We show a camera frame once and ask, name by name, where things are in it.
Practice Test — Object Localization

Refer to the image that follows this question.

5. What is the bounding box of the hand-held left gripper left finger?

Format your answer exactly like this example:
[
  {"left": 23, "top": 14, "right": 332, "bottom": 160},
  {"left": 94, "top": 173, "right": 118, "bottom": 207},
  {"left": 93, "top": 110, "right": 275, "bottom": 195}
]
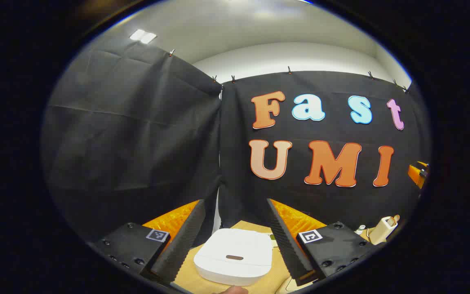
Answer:
[{"left": 86, "top": 199, "right": 207, "bottom": 286}]

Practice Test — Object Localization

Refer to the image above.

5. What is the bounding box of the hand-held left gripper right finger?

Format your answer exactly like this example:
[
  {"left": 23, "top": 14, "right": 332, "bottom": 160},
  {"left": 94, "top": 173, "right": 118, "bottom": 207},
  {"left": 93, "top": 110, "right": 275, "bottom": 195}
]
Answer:
[{"left": 266, "top": 198, "right": 379, "bottom": 287}]

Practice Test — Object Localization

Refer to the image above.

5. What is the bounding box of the white rice cooker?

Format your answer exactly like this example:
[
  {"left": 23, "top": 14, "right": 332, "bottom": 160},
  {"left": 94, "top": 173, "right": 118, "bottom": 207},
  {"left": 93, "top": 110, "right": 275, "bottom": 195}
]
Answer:
[{"left": 193, "top": 228, "right": 273, "bottom": 286}]

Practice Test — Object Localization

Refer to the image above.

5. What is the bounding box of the clear plastic container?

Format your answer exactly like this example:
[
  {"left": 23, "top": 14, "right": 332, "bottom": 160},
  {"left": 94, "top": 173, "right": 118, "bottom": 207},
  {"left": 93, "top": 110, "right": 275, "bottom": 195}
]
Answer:
[{"left": 275, "top": 277, "right": 302, "bottom": 293}]

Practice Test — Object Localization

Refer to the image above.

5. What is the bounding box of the black backdrop cloth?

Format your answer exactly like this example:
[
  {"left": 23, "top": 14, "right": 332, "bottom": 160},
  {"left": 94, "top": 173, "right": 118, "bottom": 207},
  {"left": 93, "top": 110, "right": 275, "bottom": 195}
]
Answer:
[{"left": 219, "top": 70, "right": 431, "bottom": 238}]

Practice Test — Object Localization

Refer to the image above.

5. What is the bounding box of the cream toaster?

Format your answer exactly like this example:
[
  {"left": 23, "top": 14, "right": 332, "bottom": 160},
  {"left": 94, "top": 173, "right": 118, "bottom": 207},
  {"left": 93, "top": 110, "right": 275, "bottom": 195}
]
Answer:
[{"left": 368, "top": 216, "right": 399, "bottom": 245}]

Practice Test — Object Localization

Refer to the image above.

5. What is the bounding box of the plain black side cloth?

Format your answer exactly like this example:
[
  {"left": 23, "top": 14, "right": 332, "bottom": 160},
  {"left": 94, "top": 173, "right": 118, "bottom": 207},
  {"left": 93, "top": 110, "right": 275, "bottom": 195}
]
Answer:
[{"left": 41, "top": 35, "right": 223, "bottom": 245}]

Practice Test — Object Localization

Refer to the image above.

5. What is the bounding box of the ceiling light panel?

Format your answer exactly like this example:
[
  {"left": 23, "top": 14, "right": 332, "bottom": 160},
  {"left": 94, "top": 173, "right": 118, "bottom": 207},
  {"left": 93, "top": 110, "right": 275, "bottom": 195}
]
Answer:
[{"left": 129, "top": 29, "right": 157, "bottom": 45}]

